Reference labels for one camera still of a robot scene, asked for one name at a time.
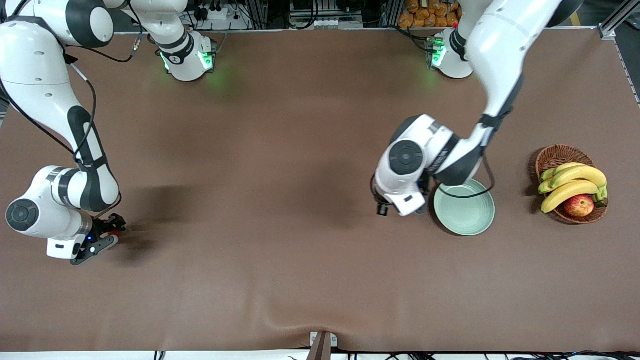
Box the pale green round plate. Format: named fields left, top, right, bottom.
left=433, top=179, right=496, bottom=237

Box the brown table cloth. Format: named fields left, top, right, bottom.
left=0, top=27, right=640, bottom=353

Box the white connector strip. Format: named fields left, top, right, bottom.
left=290, top=17, right=363, bottom=30

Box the orange bread rolls heap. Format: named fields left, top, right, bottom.
left=398, top=0, right=461, bottom=28

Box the brown wicker basket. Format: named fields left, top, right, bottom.
left=535, top=144, right=610, bottom=225

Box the yellow banana bunch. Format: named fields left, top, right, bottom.
left=537, top=162, right=609, bottom=215

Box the red yellow apple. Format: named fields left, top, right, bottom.
left=563, top=194, right=596, bottom=218

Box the white power strip with plugs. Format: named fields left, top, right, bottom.
left=189, top=0, right=251, bottom=31

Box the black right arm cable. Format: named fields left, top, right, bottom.
left=0, top=30, right=146, bottom=221

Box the metal clamp bracket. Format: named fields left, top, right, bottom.
left=309, top=331, right=339, bottom=349

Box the brown camera post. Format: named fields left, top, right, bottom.
left=306, top=332, right=332, bottom=360

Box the aluminium frame strut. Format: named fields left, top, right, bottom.
left=597, top=0, right=640, bottom=42

